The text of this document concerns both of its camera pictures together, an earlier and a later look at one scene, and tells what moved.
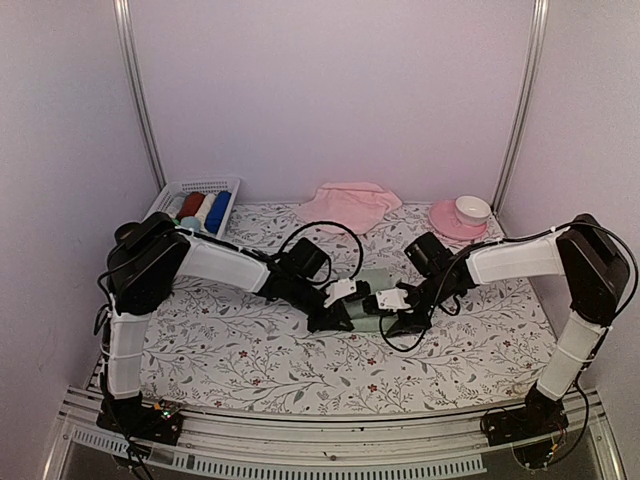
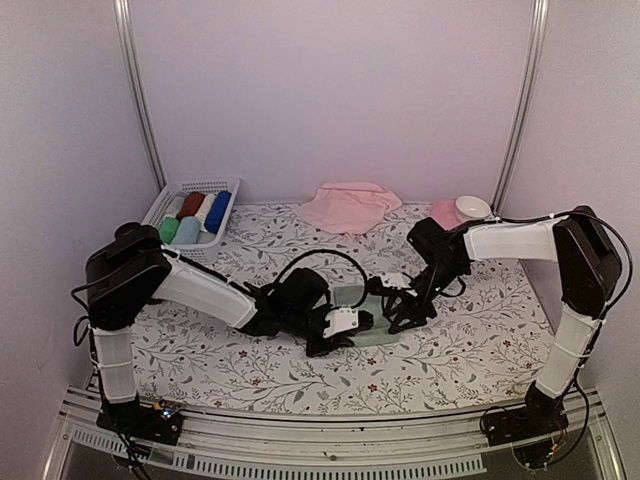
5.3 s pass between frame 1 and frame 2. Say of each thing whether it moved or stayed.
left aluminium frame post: stayed
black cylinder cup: stayed
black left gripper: moved
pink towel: stayed
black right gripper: stayed
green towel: moved
